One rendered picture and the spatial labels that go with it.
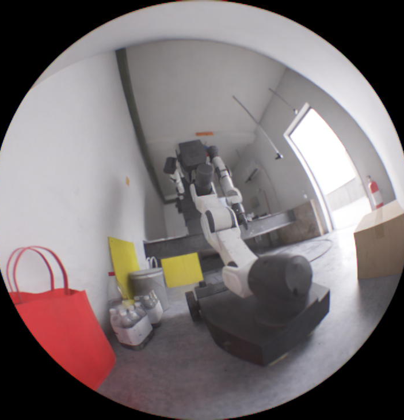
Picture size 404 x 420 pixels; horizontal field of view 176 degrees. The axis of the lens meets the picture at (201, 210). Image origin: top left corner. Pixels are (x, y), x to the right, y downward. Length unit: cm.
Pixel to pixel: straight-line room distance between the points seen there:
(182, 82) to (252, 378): 293
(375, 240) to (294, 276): 55
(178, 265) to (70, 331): 155
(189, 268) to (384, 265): 187
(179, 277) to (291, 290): 160
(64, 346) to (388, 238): 116
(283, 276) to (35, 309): 62
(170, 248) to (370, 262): 199
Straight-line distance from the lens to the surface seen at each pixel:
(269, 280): 36
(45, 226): 67
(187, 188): 209
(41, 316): 47
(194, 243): 186
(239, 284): 46
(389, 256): 82
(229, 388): 50
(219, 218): 72
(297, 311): 41
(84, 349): 56
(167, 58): 246
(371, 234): 78
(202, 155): 109
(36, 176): 68
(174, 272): 181
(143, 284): 102
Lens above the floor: 44
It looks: 16 degrees up
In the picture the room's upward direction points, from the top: 14 degrees counter-clockwise
